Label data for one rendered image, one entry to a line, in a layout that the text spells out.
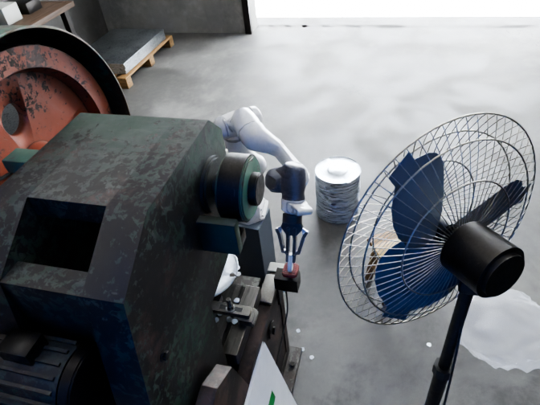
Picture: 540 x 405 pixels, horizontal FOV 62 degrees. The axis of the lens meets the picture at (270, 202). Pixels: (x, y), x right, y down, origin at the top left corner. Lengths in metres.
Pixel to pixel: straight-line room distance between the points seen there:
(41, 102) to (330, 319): 1.75
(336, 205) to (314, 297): 0.64
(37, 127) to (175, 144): 0.53
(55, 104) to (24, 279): 0.68
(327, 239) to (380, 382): 0.98
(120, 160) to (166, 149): 0.11
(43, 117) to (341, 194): 1.85
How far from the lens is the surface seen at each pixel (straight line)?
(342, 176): 2.86
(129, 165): 1.10
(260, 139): 1.79
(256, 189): 1.18
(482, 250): 1.03
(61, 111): 1.62
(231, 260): 1.79
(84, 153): 1.20
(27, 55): 1.47
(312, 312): 2.56
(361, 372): 2.39
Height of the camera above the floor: 2.09
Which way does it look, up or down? 40 degrees down
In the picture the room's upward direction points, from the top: 7 degrees counter-clockwise
